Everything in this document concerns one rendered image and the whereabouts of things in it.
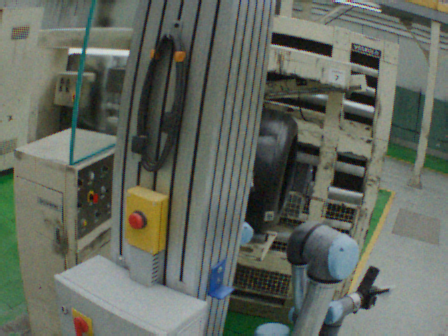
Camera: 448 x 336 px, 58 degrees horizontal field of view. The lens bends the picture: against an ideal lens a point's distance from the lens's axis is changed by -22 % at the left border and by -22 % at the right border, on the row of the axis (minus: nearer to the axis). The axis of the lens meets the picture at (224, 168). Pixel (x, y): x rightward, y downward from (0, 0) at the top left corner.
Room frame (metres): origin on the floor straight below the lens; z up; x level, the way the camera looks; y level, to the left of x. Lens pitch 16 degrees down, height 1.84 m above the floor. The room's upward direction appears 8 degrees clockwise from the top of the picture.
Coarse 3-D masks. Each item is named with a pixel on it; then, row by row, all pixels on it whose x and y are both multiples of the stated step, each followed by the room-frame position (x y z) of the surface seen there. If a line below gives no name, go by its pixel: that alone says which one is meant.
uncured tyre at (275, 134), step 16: (272, 112) 2.30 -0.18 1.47; (272, 128) 2.18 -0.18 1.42; (288, 128) 2.22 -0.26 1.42; (272, 144) 2.12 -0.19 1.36; (288, 144) 2.17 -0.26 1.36; (256, 160) 2.09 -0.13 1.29; (272, 160) 2.08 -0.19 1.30; (288, 160) 2.58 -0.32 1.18; (256, 176) 2.07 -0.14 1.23; (272, 176) 2.07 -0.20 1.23; (288, 176) 2.51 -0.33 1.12; (256, 192) 2.06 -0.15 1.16; (272, 192) 2.07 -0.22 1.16; (288, 192) 2.47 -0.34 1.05; (256, 208) 2.07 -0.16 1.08; (272, 208) 2.09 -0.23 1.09; (256, 224) 2.13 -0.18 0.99; (272, 224) 2.18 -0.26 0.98
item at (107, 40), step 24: (96, 0) 1.70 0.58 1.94; (120, 0) 1.90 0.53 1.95; (96, 24) 1.75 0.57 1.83; (120, 24) 1.95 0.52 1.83; (96, 48) 1.78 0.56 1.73; (120, 48) 1.99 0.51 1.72; (96, 72) 1.82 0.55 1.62; (120, 72) 2.03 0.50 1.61; (96, 96) 1.85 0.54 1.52; (120, 96) 2.07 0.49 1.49; (72, 120) 1.69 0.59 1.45; (96, 120) 1.87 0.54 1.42; (72, 144) 1.69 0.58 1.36; (96, 144) 1.89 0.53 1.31
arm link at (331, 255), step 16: (320, 224) 1.24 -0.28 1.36; (304, 240) 1.20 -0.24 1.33; (320, 240) 1.17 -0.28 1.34; (336, 240) 1.15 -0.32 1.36; (352, 240) 1.15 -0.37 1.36; (304, 256) 1.19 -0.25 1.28; (320, 256) 1.14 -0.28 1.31; (336, 256) 1.11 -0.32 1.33; (352, 256) 1.14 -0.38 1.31; (320, 272) 1.13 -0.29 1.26; (336, 272) 1.10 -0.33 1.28; (320, 288) 1.14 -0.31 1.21; (304, 304) 1.17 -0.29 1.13; (320, 304) 1.14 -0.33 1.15; (304, 320) 1.15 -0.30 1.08; (320, 320) 1.15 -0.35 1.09
